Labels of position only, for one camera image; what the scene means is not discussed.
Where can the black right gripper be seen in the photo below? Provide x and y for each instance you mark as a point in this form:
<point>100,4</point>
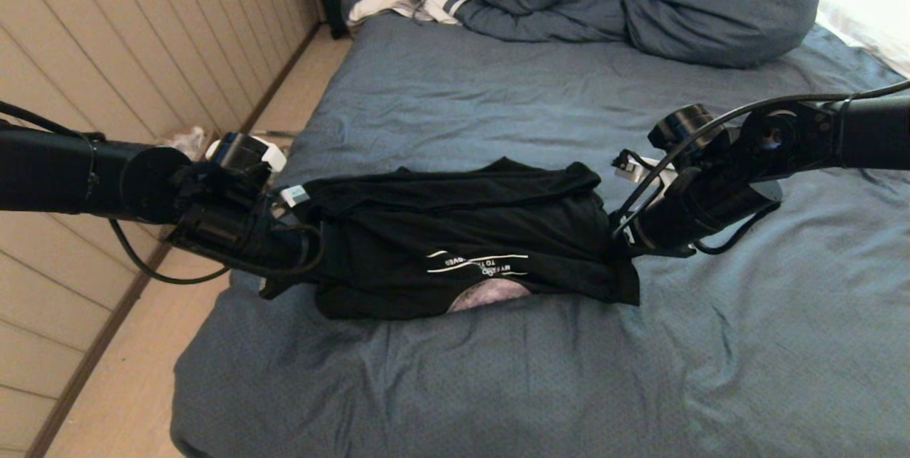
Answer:
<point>697,212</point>

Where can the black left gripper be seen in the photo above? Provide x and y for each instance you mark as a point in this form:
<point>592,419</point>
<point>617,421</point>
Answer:
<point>242,237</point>

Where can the black moon print T-shirt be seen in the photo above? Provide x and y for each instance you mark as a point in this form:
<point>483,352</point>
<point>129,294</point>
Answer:
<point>469,245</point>

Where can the clear plastic bin liner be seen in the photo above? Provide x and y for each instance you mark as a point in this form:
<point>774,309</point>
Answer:
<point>190,141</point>

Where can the thin grey rod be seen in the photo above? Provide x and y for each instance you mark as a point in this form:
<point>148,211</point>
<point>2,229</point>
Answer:
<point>281,134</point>

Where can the blue bed sheet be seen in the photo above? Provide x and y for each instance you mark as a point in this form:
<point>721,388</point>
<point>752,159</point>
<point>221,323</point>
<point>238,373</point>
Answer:
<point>533,373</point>

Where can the white pillow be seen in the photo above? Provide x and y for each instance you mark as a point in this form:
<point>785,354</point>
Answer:
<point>871,24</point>

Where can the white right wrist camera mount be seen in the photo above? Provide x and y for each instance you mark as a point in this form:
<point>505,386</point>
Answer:
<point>640,170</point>

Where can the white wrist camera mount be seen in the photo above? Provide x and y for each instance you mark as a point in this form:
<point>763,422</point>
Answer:
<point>274,156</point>
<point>640,170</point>

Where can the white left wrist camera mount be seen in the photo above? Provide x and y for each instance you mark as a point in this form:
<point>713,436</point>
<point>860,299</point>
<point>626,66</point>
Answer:
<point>274,156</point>

